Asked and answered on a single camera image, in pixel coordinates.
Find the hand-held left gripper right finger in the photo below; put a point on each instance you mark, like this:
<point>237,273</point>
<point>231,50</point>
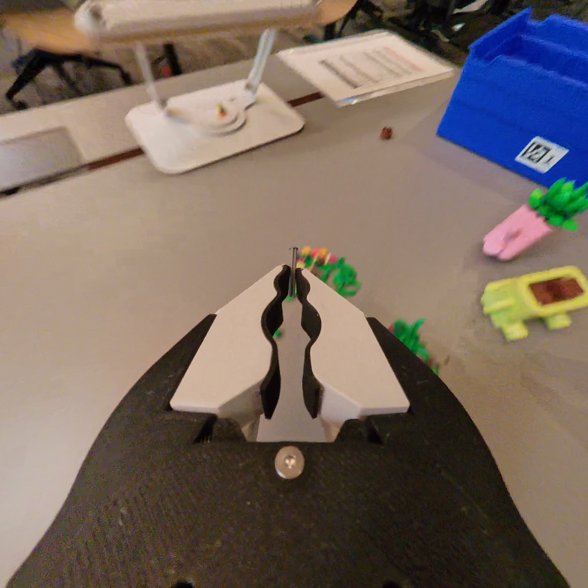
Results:
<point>358,363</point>

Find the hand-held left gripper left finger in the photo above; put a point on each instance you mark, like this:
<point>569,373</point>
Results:
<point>225,363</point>

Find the green toy brick vine plant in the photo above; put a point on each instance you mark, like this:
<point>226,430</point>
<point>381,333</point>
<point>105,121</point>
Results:
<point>411,340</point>

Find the pile of small toy bricks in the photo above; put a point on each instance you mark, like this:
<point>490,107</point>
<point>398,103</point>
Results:
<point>342,278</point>

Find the thin dark toy rod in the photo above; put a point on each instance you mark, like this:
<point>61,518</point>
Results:
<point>293,266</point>

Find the brown round toy brick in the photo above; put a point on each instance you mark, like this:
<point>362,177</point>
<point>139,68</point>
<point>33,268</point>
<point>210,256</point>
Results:
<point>386,133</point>

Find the lime green toy brick pot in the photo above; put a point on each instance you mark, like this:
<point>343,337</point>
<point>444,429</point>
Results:
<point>510,303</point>

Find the pink toy brick plant pot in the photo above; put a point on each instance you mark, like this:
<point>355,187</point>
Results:
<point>514,234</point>

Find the white document stand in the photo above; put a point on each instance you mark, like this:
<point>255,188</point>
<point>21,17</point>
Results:
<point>193,138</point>

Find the laminated paper sheet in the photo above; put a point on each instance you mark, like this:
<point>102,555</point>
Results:
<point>367,64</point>

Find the blue plastic bin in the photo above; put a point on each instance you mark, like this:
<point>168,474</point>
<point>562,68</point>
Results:
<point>505,101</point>

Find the black office chair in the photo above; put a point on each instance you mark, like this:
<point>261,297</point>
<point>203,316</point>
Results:
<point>46,64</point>

